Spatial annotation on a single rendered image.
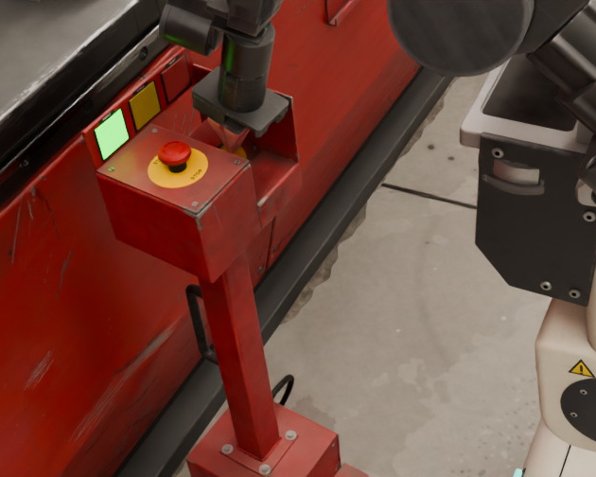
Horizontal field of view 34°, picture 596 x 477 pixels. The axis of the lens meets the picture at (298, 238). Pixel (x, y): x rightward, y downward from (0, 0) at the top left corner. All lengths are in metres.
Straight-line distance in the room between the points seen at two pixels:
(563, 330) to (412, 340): 1.03
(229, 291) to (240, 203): 0.20
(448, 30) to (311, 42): 1.23
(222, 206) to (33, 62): 0.29
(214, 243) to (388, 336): 0.86
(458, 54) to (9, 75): 0.77
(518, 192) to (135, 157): 0.57
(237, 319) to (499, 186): 0.68
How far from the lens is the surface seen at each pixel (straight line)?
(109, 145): 1.21
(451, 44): 0.55
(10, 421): 1.37
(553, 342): 0.95
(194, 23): 1.13
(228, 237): 1.19
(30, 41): 1.29
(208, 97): 1.19
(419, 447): 1.83
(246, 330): 1.43
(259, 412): 1.58
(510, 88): 0.83
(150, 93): 1.24
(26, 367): 1.35
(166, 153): 1.16
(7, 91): 1.21
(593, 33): 0.56
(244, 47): 1.11
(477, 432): 1.85
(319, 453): 1.69
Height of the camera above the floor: 1.53
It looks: 45 degrees down
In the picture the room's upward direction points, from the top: 7 degrees counter-clockwise
